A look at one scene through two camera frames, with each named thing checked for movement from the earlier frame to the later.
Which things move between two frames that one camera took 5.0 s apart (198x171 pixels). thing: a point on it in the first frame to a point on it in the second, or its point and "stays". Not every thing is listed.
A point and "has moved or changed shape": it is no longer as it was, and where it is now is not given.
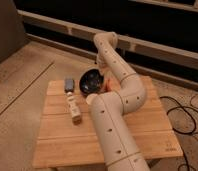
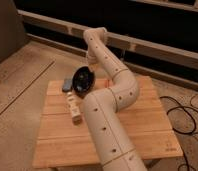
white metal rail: x=177 y=54 stays
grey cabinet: x=8 y=31 stays
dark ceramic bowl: x=91 y=81 has moved or changed shape
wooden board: x=63 y=143 stays
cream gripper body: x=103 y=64 to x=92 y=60
